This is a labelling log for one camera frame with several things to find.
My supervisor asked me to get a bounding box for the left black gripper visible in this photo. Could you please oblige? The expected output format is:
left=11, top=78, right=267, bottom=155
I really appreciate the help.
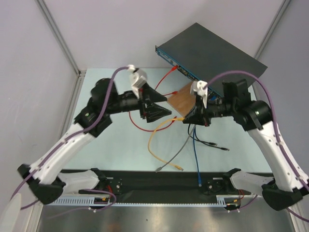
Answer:
left=105, top=83, right=171, bottom=123

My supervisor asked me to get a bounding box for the yellow ethernet cable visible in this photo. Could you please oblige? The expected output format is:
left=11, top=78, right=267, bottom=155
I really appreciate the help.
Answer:
left=147, top=116, right=185, bottom=171

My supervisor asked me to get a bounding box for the orange ethernet cable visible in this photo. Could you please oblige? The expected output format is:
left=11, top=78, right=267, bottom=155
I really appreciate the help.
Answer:
left=128, top=111, right=177, bottom=132

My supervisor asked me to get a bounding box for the blue ethernet cable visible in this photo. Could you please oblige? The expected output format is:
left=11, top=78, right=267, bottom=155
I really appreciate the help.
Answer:
left=192, top=128, right=203, bottom=187

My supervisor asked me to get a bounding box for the grey ethernet cable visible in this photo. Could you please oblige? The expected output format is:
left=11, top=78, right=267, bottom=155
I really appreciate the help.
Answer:
left=156, top=125, right=196, bottom=173

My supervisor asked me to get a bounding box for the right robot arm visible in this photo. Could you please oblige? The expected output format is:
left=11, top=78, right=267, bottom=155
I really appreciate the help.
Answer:
left=183, top=79, right=309, bottom=211

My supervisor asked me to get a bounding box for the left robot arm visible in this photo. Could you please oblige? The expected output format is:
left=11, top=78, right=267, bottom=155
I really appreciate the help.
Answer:
left=17, top=78, right=171, bottom=204

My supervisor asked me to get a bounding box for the wooden base board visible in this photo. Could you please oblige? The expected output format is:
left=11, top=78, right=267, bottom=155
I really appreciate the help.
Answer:
left=168, top=82, right=195, bottom=116

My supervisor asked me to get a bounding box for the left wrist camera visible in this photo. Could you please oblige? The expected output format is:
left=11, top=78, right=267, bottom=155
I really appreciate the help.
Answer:
left=127, top=64, right=147, bottom=99

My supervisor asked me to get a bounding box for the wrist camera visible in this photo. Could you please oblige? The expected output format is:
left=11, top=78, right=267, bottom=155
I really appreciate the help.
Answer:
left=127, top=64, right=147, bottom=99
left=190, top=80, right=208, bottom=109

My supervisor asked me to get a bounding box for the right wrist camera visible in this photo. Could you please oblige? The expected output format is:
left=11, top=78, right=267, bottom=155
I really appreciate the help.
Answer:
left=190, top=80, right=208, bottom=109

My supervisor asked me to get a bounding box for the black ethernet cable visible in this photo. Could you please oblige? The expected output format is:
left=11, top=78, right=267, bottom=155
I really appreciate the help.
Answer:
left=193, top=128, right=229, bottom=152
left=187, top=123, right=218, bottom=146

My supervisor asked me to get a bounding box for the red ethernet cable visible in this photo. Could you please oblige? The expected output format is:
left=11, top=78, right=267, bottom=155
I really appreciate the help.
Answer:
left=154, top=66, right=179, bottom=97

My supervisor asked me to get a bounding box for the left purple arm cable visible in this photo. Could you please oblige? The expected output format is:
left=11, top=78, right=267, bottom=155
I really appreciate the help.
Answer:
left=9, top=65, right=136, bottom=219

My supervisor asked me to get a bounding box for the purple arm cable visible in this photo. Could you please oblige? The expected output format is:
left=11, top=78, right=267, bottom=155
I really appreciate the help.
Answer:
left=205, top=70, right=309, bottom=222
left=9, top=65, right=136, bottom=219

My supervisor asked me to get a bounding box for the black network switch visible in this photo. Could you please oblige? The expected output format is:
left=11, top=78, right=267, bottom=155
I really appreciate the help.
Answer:
left=155, top=23, right=267, bottom=82

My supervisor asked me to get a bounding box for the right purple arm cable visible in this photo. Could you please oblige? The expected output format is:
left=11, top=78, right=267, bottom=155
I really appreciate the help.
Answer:
left=205, top=70, right=309, bottom=222

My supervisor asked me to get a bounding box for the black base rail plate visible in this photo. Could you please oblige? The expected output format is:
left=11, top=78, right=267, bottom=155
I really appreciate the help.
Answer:
left=48, top=169, right=266, bottom=204

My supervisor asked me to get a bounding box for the white slotted cable duct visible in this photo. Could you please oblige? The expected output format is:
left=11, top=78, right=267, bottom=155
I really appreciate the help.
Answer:
left=49, top=194, right=238, bottom=207

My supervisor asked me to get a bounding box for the aluminium frame profile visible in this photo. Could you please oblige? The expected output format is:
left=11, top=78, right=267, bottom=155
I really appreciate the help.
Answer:
left=33, top=70, right=87, bottom=197

